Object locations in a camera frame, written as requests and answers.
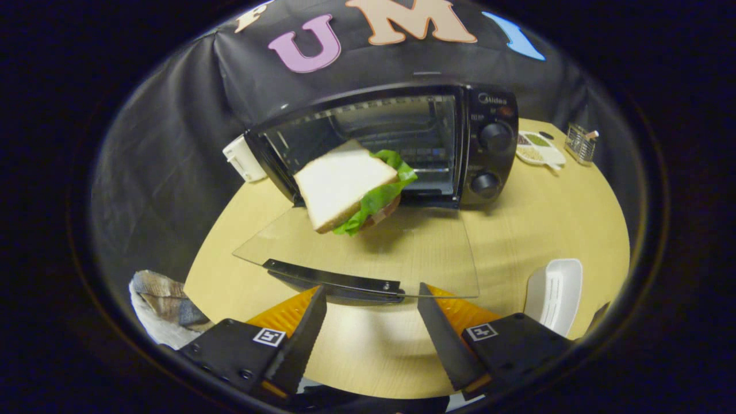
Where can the black backdrop cloth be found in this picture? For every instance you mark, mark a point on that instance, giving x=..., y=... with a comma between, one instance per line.
x=167, y=144

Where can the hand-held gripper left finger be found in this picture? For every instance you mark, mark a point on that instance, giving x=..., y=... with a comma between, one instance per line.
x=299, y=339

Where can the white rectangular plate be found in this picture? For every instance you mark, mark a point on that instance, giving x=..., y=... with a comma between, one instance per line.
x=555, y=293

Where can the white box appliance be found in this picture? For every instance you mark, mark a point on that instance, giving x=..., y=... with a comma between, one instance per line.
x=244, y=158

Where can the white divided grain dish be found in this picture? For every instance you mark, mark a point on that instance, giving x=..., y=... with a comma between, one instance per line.
x=540, y=150

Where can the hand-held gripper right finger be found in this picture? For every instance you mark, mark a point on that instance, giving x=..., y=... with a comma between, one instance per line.
x=443, y=339

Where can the black toaster oven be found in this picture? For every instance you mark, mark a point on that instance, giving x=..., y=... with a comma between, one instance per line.
x=506, y=167

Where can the grey patterned cloth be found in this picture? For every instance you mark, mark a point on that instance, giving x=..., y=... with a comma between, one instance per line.
x=167, y=305

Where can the lettuce sandwich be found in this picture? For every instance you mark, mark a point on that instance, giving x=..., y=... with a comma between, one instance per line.
x=339, y=181

